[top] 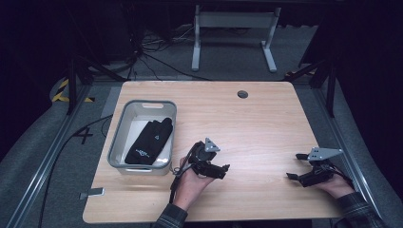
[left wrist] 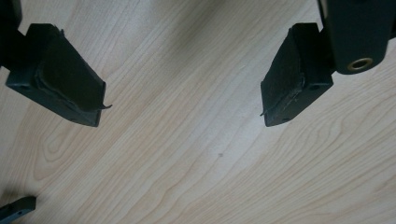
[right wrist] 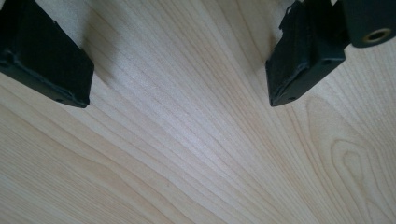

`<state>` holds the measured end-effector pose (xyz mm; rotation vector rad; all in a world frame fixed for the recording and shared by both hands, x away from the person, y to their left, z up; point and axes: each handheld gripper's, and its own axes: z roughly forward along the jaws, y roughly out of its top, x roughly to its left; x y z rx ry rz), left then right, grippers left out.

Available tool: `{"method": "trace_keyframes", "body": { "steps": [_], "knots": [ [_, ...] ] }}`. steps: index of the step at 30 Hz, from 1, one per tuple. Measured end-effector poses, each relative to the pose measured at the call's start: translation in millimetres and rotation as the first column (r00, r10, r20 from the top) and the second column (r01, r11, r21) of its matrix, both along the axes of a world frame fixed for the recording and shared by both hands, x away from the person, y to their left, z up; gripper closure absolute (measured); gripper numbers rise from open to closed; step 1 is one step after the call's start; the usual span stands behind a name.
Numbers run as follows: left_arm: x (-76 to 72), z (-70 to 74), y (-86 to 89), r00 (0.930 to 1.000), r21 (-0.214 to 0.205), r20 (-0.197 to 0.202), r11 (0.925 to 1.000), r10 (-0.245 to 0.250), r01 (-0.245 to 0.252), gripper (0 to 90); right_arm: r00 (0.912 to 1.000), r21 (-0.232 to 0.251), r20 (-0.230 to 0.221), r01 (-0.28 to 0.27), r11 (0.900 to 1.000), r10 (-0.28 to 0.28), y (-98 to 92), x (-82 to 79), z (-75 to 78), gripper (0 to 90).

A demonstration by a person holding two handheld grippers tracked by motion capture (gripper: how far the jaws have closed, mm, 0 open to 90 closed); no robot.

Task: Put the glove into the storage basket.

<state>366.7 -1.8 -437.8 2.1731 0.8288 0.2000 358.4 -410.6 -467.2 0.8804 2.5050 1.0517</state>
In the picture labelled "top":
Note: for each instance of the grey table grommet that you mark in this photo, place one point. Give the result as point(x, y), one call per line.
point(242, 94)

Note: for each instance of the yellow black hazard tape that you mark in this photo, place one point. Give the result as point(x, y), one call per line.
point(63, 85)

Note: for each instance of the aluminium floor rail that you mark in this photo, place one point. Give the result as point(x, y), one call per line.
point(345, 139)
point(47, 161)

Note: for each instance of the grey tape strip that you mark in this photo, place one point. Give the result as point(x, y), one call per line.
point(93, 192)

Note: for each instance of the black metal stand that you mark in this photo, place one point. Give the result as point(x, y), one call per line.
point(72, 91)
point(331, 95)

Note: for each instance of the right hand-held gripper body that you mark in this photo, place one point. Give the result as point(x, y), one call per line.
point(316, 179)

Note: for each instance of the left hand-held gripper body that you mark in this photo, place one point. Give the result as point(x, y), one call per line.
point(206, 169)

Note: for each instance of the white metal desk frame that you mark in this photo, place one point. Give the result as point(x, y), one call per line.
point(234, 19)

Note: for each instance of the person's left hand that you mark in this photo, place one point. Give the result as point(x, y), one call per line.
point(190, 186)

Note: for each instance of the white plastic bin grey rim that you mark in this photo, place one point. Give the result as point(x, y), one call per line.
point(139, 109)

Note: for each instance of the person's right hand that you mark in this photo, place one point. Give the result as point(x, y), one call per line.
point(337, 186)

